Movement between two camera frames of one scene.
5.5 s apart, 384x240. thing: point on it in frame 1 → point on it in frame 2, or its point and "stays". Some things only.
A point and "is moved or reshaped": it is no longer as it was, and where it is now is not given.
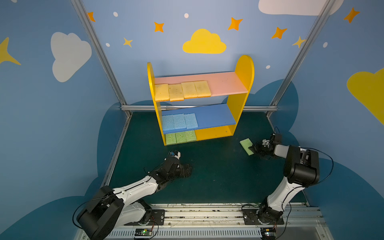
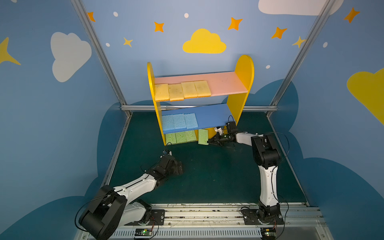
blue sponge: [191, 121] stays
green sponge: [181, 137] stays
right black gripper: [259, 148] → [220, 138]
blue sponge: [179, 121] stays
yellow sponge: [162, 92] stays
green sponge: [246, 143] is moved or reshaped
